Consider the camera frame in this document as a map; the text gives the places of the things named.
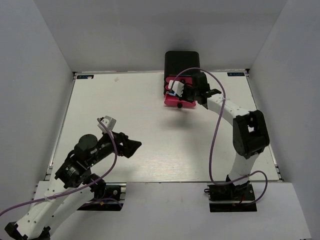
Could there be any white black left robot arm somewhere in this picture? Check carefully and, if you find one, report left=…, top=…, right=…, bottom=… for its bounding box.
left=4, top=131, right=142, bottom=240

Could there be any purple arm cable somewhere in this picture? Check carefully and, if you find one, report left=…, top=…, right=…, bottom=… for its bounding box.
left=0, top=118, right=118, bottom=218
left=172, top=67, right=268, bottom=206

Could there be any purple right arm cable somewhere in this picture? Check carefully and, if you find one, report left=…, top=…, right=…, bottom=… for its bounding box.
left=172, top=67, right=268, bottom=206

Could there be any pink top drawer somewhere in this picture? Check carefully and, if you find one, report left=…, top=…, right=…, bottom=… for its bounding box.
left=164, top=75, right=192, bottom=85

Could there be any blue label left corner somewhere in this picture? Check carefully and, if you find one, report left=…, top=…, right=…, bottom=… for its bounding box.
left=76, top=74, right=94, bottom=80

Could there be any blue label right corner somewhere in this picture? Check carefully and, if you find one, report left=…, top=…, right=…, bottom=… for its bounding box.
left=227, top=72, right=245, bottom=77

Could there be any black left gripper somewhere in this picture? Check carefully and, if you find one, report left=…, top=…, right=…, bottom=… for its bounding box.
left=88, top=128, right=142, bottom=167

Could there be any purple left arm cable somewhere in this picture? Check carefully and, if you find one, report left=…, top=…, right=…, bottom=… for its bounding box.
left=0, top=118, right=118, bottom=218

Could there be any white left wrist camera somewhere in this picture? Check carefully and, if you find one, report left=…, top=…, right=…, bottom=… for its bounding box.
left=97, top=115, right=117, bottom=134

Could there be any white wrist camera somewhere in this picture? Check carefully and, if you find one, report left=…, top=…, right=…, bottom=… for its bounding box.
left=168, top=80, right=185, bottom=97
left=97, top=115, right=117, bottom=134

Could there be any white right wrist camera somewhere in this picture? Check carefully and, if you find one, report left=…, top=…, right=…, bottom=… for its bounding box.
left=168, top=80, right=185, bottom=97

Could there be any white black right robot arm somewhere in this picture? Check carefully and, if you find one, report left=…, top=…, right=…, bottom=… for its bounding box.
left=169, top=72, right=270, bottom=200

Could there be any pink bottom drawer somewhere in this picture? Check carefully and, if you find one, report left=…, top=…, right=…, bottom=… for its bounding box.
left=164, top=92, right=196, bottom=109

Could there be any blue label corner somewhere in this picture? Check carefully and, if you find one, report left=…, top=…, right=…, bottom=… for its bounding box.
left=76, top=74, right=94, bottom=80
left=227, top=72, right=245, bottom=77

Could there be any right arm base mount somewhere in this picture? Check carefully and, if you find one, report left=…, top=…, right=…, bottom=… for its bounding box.
left=204, top=181, right=257, bottom=213

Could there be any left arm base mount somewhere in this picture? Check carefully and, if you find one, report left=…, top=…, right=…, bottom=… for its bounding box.
left=77, top=183, right=127, bottom=212

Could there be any black drawer cabinet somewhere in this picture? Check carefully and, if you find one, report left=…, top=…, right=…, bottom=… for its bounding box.
left=163, top=50, right=200, bottom=95

